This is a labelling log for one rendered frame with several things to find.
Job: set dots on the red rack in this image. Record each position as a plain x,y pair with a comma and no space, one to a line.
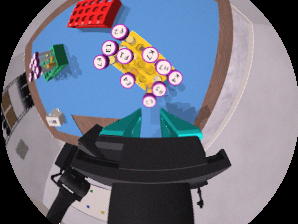
84,13

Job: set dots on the blue bench mat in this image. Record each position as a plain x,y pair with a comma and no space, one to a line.
185,32

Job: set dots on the green tube rack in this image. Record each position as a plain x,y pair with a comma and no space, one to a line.
61,61

